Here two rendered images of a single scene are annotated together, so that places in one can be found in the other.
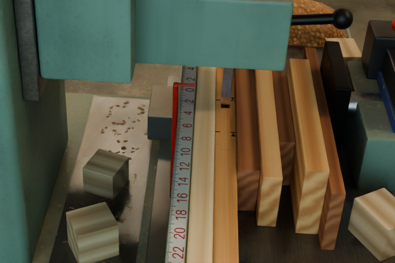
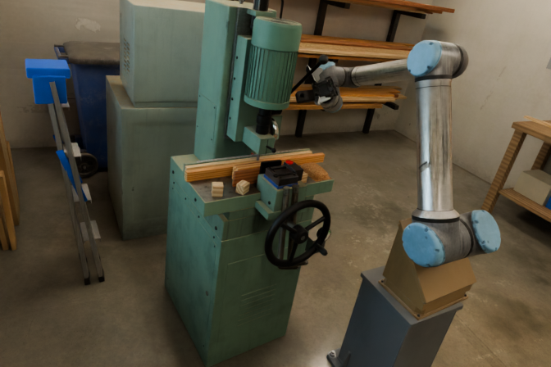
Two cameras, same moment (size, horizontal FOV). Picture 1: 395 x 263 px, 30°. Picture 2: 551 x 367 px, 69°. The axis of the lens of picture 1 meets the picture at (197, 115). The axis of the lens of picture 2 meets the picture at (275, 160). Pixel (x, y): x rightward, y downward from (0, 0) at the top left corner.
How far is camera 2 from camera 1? 1.34 m
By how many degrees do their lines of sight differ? 47
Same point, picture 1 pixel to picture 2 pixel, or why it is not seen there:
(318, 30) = (312, 173)
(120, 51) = (234, 133)
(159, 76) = not seen: hidden behind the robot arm
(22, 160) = (217, 148)
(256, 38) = (255, 144)
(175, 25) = (247, 135)
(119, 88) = (387, 233)
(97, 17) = (233, 125)
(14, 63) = (220, 128)
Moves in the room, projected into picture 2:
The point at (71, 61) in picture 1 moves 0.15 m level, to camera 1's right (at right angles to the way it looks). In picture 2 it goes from (229, 133) to (246, 147)
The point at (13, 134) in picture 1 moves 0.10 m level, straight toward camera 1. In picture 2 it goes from (216, 141) to (198, 146)
